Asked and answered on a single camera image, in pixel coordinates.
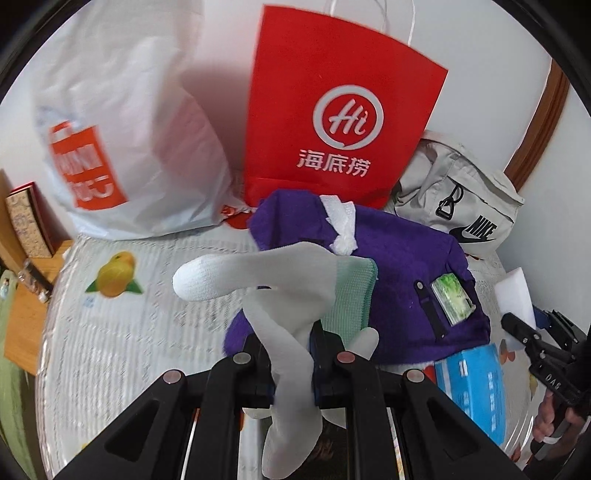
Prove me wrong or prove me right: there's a white plastic shopping bag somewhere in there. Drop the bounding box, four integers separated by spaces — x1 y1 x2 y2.
34 0 232 241

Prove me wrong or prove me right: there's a purple towel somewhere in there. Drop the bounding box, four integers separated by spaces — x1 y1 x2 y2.
224 189 491 365

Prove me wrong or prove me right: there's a green tissue packet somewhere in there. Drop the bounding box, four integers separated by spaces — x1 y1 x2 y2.
430 273 476 324

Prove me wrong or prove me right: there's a patterned book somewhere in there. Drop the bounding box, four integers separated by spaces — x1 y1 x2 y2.
6 182 58 259

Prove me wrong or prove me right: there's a brown wooden door frame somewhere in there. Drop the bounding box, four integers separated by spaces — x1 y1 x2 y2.
503 58 571 192

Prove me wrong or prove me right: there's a blue tissue pack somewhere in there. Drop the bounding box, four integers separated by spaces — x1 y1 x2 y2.
434 344 509 446

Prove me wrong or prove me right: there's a white sock with green cuff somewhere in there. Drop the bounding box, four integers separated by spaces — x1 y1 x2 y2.
172 242 378 324

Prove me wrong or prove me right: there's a white sponge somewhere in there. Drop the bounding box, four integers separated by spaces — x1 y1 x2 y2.
495 268 536 330

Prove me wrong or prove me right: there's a black strap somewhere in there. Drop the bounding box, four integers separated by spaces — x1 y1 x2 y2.
414 279 450 339

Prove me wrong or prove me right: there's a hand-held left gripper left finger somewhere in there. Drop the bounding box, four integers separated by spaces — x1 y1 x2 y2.
51 332 278 480

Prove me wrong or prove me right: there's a wooden headboard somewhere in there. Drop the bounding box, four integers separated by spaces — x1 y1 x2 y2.
0 168 75 374

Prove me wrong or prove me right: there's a person's right hand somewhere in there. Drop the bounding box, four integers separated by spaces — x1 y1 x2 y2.
533 392 587 445

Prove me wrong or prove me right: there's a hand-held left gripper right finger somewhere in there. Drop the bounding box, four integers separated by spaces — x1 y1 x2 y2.
309 320 527 480

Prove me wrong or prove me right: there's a red paper shopping bag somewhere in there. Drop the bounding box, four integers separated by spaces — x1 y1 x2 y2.
242 0 450 210

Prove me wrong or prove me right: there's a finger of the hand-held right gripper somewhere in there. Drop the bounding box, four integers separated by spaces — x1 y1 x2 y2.
536 308 583 352
501 312 546 365

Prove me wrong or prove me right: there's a grey waist bag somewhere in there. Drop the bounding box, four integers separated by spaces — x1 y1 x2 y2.
388 130 526 252

